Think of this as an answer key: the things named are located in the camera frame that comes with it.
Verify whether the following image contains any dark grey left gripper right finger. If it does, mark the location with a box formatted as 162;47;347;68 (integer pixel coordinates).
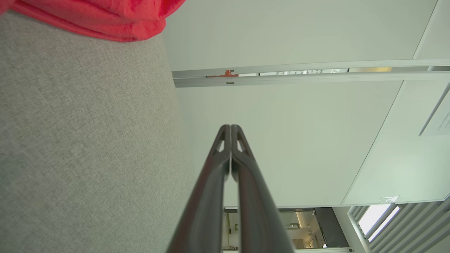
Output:
231;124;294;253

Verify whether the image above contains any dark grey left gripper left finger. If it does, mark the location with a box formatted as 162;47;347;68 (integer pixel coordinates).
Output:
167;124;231;253

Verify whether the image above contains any red white basketball jersey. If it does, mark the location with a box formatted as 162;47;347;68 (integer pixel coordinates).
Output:
0;0;186;43

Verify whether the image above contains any white slatted blind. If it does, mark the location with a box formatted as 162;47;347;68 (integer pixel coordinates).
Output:
347;196;450;253

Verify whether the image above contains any white paper notice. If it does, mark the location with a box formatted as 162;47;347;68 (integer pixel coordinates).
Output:
418;109;450;137

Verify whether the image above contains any aluminium partition frame rail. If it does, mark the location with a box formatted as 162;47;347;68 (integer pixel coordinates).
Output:
172;59;450;88

